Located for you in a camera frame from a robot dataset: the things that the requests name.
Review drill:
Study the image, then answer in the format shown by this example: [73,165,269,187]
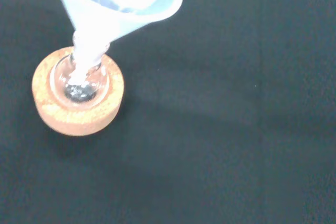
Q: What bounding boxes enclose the black table cloth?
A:
[0,0,336,224]

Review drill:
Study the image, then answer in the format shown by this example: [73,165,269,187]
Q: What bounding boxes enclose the round cork ring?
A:
[31,46,125,137]

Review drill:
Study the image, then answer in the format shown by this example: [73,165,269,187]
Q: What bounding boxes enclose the translucent white plastic funnel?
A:
[56,0,184,82]

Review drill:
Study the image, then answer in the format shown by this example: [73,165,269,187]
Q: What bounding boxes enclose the clear round-bottom glass flask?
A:
[51,31,110,104]

